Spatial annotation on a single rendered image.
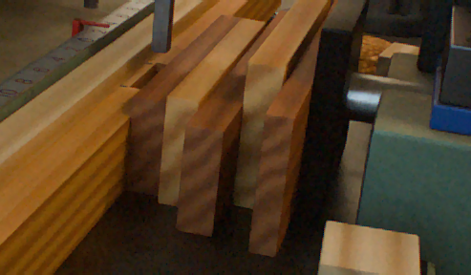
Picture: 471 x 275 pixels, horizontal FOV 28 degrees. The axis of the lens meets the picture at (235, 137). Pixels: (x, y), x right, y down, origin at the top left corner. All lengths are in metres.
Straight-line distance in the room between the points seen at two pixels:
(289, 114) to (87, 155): 0.09
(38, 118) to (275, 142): 0.10
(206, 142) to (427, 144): 0.10
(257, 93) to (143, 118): 0.06
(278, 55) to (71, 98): 0.10
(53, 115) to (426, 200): 0.17
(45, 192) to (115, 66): 0.14
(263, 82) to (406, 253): 0.12
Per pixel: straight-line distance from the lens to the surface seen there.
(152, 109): 0.46
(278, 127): 0.41
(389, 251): 0.38
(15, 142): 0.40
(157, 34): 0.53
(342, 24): 0.46
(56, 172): 0.40
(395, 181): 0.44
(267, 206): 0.42
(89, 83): 0.48
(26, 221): 0.36
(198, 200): 0.44
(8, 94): 0.44
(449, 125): 0.44
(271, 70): 0.45
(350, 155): 0.56
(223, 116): 0.44
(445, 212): 0.44
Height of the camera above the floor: 1.10
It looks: 21 degrees down
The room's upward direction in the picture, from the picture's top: 7 degrees clockwise
